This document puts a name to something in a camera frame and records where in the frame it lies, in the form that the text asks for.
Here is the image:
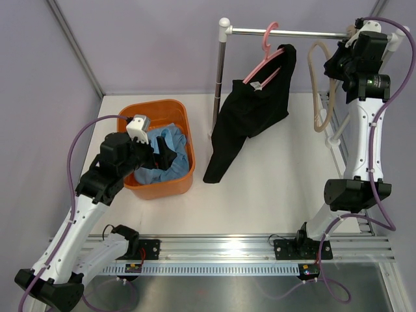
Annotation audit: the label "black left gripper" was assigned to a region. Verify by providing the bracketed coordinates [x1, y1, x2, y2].
[118, 133, 176, 177]

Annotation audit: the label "metal clothes rack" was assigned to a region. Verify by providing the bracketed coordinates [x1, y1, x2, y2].
[207, 18, 411, 149]

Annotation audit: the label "light blue shorts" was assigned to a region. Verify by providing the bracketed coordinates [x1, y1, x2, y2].
[134, 123, 189, 185]

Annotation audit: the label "aluminium frame post left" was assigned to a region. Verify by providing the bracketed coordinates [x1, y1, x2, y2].
[45, 0, 105, 100]

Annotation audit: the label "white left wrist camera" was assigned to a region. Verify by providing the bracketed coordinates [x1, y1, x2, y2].
[126, 114, 151, 144]

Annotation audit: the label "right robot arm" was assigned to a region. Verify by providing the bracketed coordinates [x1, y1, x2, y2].
[288, 31, 391, 259]

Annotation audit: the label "aluminium frame post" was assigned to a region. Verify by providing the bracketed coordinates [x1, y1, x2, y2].
[45, 0, 105, 100]
[328, 0, 389, 97]

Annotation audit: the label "black shorts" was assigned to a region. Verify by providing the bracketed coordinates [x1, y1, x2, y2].
[203, 44, 297, 184]

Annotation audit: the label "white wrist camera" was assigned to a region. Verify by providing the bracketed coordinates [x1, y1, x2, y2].
[345, 18, 382, 48]
[126, 114, 151, 144]

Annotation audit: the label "orange plastic laundry basket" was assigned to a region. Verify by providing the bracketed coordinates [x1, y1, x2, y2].
[120, 99, 195, 200]

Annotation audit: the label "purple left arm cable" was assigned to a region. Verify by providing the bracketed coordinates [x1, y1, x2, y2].
[18, 115, 140, 312]

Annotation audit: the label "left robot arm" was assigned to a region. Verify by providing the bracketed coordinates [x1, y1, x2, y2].
[15, 133, 177, 311]

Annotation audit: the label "beige wooden hanger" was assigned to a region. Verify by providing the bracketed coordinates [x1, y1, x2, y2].
[307, 40, 335, 133]

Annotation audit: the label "pink plastic hanger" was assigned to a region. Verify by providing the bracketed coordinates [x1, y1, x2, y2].
[242, 21, 284, 90]

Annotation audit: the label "aluminium frame post right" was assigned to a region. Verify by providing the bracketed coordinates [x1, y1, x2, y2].
[328, 0, 389, 97]

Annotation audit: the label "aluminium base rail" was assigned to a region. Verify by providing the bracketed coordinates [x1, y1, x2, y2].
[48, 234, 396, 264]

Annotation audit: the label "white slotted cable duct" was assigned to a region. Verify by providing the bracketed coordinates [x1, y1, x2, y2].
[99, 263, 300, 276]

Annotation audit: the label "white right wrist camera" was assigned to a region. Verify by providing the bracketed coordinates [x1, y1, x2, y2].
[345, 18, 382, 48]

